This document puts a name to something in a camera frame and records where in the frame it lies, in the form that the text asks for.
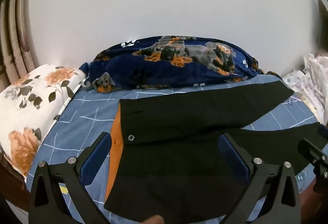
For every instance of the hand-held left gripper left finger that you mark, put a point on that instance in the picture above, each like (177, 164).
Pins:
(94, 160)

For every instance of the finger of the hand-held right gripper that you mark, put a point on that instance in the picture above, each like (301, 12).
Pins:
(311, 152)
(322, 130)

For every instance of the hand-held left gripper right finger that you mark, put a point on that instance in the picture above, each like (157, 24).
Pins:
(232, 155)

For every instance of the black pants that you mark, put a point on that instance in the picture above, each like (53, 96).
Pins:
(174, 157)

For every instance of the blue checked bed sheet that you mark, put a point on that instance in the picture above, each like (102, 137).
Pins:
(84, 111)

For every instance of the white dotted cloth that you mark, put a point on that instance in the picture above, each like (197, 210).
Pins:
(312, 78)

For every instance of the white floral pillow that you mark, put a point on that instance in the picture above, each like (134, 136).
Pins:
(30, 116)

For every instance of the navy dog-print blanket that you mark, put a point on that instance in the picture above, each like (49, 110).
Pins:
(153, 70)

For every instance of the brown wooden board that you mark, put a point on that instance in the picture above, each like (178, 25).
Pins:
(322, 21)

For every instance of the beige patterned curtain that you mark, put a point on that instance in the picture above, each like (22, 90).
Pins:
(15, 47)

